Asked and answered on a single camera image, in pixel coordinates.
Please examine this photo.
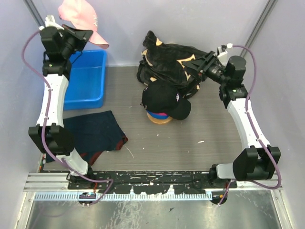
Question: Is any blue plastic bin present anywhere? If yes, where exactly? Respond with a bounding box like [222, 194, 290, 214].
[64, 50, 107, 110]

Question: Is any aluminium frame post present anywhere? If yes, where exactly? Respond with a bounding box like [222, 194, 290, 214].
[245, 0, 278, 48]
[23, 0, 45, 26]

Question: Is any wooden hat stand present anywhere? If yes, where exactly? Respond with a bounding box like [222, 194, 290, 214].
[147, 112, 173, 125]

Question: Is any navy blue cloth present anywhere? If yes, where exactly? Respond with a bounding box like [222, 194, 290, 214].
[45, 110, 129, 166]

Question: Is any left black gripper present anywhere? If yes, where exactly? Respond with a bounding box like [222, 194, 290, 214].
[61, 24, 95, 58]

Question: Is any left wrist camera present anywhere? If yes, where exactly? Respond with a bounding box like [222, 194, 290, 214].
[39, 15, 64, 31]

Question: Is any blue cap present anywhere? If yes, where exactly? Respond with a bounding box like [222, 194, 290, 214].
[147, 111, 169, 120]

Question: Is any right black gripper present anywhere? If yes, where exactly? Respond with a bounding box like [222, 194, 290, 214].
[181, 51, 228, 85]

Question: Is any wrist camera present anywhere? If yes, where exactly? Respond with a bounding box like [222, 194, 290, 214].
[216, 43, 233, 66]
[39, 15, 64, 31]

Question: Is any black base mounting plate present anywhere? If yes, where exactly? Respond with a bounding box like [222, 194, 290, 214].
[66, 170, 230, 195]

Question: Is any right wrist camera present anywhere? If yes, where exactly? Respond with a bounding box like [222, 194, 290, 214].
[216, 43, 233, 66]

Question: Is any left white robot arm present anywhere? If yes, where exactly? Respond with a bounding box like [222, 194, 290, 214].
[28, 25, 95, 189]

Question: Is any black cap white logo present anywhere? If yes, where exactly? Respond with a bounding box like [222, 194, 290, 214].
[141, 81, 192, 120]

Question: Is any pink cap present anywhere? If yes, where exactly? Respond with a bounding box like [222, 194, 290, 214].
[58, 0, 109, 49]

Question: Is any black patterned plush blanket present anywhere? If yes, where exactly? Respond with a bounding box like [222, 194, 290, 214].
[136, 31, 207, 99]

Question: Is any magenta cap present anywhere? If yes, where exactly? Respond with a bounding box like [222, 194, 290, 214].
[151, 113, 168, 119]

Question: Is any right aluminium frame post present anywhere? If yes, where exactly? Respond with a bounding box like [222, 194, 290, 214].
[245, 0, 278, 48]

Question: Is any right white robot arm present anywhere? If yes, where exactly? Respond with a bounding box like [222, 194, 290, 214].
[182, 52, 281, 188]

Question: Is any slotted cable duct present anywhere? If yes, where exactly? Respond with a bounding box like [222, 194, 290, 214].
[34, 191, 213, 201]

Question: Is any left aluminium frame post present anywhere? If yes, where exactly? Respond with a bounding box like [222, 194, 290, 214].
[23, 0, 45, 26]

